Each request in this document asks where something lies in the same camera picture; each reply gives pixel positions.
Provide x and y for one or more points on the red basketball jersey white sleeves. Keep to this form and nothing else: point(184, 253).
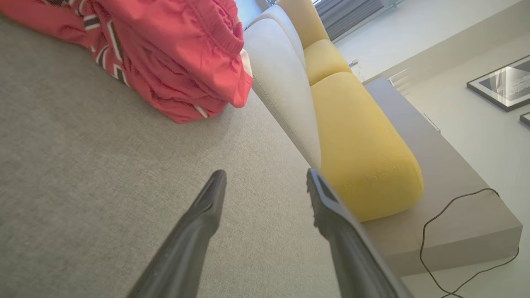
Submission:
point(103, 45)

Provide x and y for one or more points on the white wall socket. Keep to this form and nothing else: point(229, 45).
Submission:
point(354, 63)

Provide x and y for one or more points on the black framed wall picture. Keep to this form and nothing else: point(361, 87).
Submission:
point(503, 85)
point(526, 119)

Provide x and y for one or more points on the grey sofa back panel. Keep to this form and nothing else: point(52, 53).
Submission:
point(447, 186)

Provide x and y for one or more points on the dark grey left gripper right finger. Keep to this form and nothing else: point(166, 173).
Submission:
point(352, 252)

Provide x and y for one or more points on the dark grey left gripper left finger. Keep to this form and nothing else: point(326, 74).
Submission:
point(186, 240)

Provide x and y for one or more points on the beige sofa seat cushion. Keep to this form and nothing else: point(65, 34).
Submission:
point(281, 87)
point(285, 25)

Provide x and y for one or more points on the red shorts with white stripe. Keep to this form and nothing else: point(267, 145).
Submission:
point(174, 37)

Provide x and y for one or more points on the grey window curtain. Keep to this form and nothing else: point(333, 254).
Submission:
point(348, 14)

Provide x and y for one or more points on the yellow sofa back cushion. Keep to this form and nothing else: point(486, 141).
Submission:
point(325, 60)
point(360, 145)

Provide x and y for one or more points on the yellow sofa armrest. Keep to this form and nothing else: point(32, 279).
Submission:
point(304, 18)

